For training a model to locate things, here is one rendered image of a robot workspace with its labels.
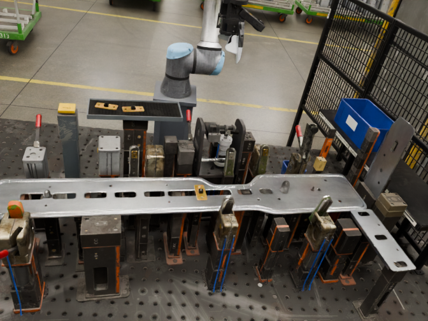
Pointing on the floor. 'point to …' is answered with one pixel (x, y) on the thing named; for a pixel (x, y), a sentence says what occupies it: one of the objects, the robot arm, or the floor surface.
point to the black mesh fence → (402, 234)
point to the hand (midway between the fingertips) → (233, 56)
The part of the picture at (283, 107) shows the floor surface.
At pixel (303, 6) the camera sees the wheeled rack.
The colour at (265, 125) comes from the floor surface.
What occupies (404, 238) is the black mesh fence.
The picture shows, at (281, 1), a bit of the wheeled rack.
